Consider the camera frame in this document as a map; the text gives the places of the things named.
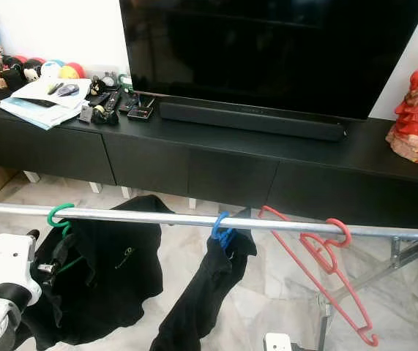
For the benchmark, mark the plain black knit garment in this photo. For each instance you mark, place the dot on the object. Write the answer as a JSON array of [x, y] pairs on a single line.
[[201, 292]]

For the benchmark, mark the blue plastic hanger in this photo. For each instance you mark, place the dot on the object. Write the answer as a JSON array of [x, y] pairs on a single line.
[[222, 232]]

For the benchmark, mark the green plastic hanger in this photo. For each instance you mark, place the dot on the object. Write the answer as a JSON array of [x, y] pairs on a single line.
[[52, 212]]

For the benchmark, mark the red plastic hanger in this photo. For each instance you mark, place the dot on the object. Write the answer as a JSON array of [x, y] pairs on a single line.
[[348, 232]]

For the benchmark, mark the black t-shirt with logo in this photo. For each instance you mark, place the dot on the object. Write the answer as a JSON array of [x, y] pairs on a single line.
[[113, 285]]

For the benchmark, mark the silver metal clothes rack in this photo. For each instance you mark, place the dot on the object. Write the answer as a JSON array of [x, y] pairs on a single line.
[[165, 219]]

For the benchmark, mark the black TV cabinet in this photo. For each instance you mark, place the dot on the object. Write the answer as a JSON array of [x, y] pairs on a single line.
[[150, 164]]

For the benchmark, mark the stack of white papers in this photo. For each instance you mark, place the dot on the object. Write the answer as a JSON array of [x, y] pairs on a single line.
[[36, 107]]

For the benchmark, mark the black tape dispenser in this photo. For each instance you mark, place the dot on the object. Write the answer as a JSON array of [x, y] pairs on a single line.
[[107, 113]]

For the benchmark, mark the small dark gadget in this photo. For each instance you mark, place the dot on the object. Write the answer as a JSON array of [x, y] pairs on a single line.
[[68, 90]]

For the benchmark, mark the small black box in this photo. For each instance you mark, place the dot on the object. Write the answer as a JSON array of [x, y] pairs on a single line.
[[140, 112]]

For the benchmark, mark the yellow and red ball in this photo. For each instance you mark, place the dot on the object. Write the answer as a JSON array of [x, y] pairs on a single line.
[[71, 71]]

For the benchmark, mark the white and blue ball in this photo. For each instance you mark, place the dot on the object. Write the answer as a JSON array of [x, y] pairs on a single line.
[[50, 69]]

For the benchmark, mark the black and white plush toy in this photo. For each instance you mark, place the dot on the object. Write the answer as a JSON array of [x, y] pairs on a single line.
[[31, 68]]

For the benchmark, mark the black soundbar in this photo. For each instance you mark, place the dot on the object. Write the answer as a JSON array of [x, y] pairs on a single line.
[[252, 121]]

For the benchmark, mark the large black television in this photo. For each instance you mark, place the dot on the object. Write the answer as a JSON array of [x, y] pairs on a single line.
[[267, 51]]

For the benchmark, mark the red laughing Buddha statue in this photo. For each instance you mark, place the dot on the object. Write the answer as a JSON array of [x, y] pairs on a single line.
[[417, 110]]

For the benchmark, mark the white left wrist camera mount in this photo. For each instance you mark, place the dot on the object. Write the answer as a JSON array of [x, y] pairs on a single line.
[[11, 263]]

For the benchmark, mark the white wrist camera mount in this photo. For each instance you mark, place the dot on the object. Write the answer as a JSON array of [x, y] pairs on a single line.
[[11, 263], [277, 343]]

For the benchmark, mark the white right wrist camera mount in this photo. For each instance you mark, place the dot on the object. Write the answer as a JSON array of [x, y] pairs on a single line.
[[277, 343]]

